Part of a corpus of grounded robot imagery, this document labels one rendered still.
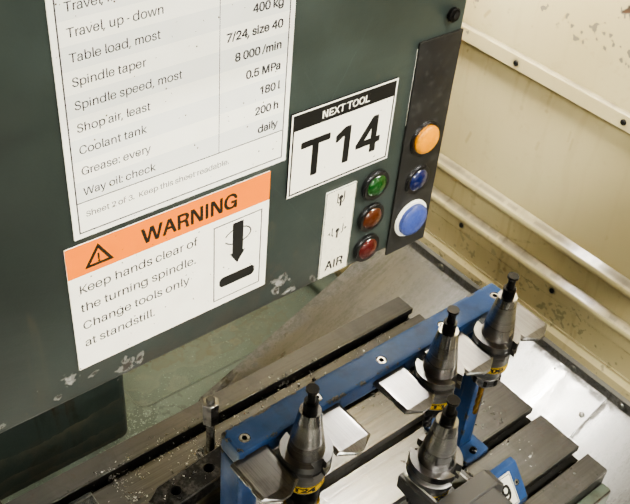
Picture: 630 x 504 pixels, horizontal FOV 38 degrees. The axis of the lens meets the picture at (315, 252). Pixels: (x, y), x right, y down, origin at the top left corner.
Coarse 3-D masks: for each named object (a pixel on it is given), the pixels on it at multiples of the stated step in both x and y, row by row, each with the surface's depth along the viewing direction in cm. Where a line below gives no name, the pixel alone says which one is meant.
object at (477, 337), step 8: (480, 328) 124; (472, 336) 125; (480, 336) 122; (520, 336) 123; (480, 344) 122; (488, 344) 121; (496, 344) 122; (504, 344) 122; (512, 344) 123; (488, 352) 122; (496, 352) 121; (504, 352) 121; (512, 352) 123; (496, 360) 122; (504, 360) 123
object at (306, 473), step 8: (280, 440) 107; (328, 440) 107; (280, 448) 106; (328, 448) 106; (280, 456) 106; (288, 456) 105; (328, 456) 105; (288, 464) 104; (296, 464) 104; (304, 464) 104; (312, 464) 105; (320, 464) 106; (328, 464) 105; (296, 472) 104; (304, 472) 104; (312, 472) 104; (304, 480) 105; (312, 480) 105
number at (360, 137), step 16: (368, 112) 66; (384, 112) 67; (336, 128) 65; (352, 128) 66; (368, 128) 67; (384, 128) 68; (336, 144) 66; (352, 144) 67; (368, 144) 68; (336, 160) 67; (352, 160) 68
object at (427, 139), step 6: (432, 126) 72; (420, 132) 71; (426, 132) 71; (432, 132) 72; (438, 132) 72; (420, 138) 71; (426, 138) 72; (432, 138) 72; (438, 138) 73; (420, 144) 72; (426, 144) 72; (432, 144) 72; (420, 150) 72; (426, 150) 72
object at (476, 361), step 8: (464, 336) 124; (464, 344) 122; (472, 344) 123; (464, 352) 121; (472, 352) 121; (480, 352) 121; (464, 360) 120; (472, 360) 120; (480, 360) 120; (488, 360) 120; (464, 368) 119; (472, 368) 119; (480, 368) 119; (488, 368) 120
